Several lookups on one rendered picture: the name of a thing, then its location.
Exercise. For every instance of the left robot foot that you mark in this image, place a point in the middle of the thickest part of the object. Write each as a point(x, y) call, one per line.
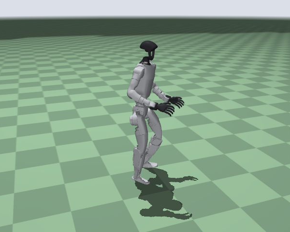
point(150, 165)

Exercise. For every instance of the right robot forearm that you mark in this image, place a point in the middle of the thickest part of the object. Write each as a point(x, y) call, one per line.
point(141, 100)

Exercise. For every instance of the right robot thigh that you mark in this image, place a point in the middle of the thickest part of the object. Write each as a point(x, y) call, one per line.
point(141, 132)

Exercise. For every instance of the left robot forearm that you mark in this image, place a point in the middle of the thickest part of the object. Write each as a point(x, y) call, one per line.
point(159, 93)

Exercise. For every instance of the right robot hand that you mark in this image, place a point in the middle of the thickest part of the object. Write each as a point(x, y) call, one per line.
point(163, 107)

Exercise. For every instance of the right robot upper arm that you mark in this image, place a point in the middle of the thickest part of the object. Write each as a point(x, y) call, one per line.
point(138, 73)

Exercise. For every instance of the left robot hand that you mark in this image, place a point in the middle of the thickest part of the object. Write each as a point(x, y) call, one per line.
point(175, 100)

